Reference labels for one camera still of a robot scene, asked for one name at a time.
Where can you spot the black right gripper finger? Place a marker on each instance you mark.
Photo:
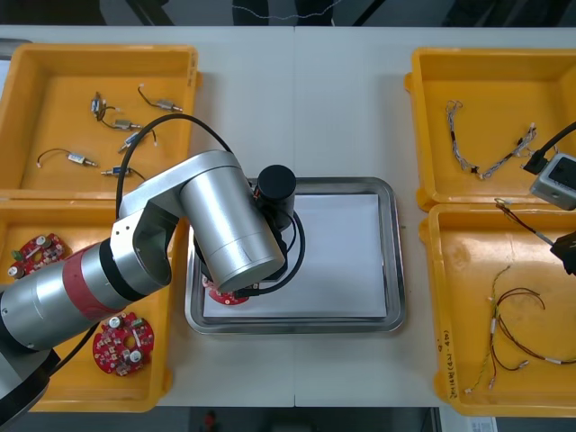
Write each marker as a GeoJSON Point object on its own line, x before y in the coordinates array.
{"type": "Point", "coordinates": [567, 245]}
{"type": "Point", "coordinates": [571, 264]}

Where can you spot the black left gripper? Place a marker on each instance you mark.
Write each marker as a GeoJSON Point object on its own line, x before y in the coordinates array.
{"type": "Point", "coordinates": [281, 253]}

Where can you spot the round red circuit board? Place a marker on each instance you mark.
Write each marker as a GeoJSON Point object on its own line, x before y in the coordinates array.
{"type": "Point", "coordinates": [222, 298]}
{"type": "Point", "coordinates": [38, 261]}
{"type": "Point", "coordinates": [123, 344]}

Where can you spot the silver-grey right robot arm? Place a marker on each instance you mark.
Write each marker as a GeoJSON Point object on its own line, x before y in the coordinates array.
{"type": "Point", "coordinates": [553, 189]}

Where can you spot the silver-grey left robot arm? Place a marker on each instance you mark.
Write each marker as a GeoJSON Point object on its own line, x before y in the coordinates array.
{"type": "Point", "coordinates": [216, 216]}

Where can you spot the white sheet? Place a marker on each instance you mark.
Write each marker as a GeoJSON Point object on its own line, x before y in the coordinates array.
{"type": "Point", "coordinates": [342, 256]}

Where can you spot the yellow-orange plastic bin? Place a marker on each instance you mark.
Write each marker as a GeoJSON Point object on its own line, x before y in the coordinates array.
{"type": "Point", "coordinates": [67, 67]}
{"type": "Point", "coordinates": [459, 270]}
{"type": "Point", "coordinates": [148, 360]}
{"type": "Point", "coordinates": [495, 76]}

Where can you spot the steel tray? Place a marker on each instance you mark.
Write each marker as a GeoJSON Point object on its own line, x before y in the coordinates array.
{"type": "Point", "coordinates": [396, 252]}

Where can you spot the small red object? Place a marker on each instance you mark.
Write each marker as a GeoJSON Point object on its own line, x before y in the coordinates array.
{"type": "Point", "coordinates": [209, 420]}

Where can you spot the white printed label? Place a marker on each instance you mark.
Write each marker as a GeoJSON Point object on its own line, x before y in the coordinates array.
{"type": "Point", "coordinates": [481, 424]}

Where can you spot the group of metal solenoids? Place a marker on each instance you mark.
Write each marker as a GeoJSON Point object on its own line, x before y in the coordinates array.
{"type": "Point", "coordinates": [165, 105]}

